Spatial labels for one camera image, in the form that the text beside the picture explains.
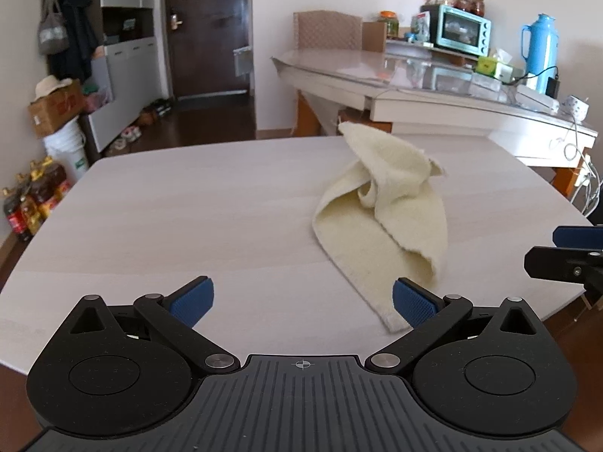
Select straw hat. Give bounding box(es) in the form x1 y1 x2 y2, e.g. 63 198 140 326
34 75 73 102

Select small brown cardboard box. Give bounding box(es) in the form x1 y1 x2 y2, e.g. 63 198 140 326
362 21 388 52

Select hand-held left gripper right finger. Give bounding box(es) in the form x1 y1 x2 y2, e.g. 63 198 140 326
365 277 542 377

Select glass-top side table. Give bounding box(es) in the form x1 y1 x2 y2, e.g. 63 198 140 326
271 47 599 189

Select white cables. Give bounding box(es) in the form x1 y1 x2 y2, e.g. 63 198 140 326
551 115 603 217

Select dark hanging coat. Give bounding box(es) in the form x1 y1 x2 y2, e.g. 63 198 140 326
49 0 99 86

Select white grey cabinet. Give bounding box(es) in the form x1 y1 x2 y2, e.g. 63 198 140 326
92 0 165 151

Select dark brown door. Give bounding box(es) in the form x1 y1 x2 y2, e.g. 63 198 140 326
165 0 250 99

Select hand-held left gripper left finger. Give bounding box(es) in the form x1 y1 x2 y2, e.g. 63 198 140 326
61 277 241 377

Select white red carton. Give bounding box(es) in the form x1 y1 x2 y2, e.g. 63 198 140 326
410 13 432 43

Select colourful cloth heap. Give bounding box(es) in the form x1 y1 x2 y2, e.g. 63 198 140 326
82 82 114 114

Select white flat box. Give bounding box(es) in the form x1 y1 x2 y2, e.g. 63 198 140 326
516 82 559 111

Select white power strip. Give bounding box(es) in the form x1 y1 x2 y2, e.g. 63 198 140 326
558 95 589 118

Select glass jar orange lid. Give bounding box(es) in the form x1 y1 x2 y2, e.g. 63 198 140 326
379 10 400 38

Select white plastic bucket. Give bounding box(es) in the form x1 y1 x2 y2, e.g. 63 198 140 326
43 120 89 184

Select grey hanging bag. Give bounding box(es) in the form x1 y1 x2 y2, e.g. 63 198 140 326
38 0 70 55

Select cream towel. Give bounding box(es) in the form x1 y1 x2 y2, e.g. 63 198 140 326
312 121 448 333

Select green tissue box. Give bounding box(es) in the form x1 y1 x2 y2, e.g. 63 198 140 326
475 49 514 78

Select mint toaster oven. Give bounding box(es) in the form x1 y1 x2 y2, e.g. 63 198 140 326
421 4 492 61

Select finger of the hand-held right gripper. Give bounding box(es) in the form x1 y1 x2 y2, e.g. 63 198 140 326
524 245 603 312
552 226 603 249

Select blue thermos flask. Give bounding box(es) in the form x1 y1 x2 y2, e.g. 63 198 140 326
520 13 559 90

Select large printed cardboard box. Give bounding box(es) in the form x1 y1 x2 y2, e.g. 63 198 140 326
28 80 86 139

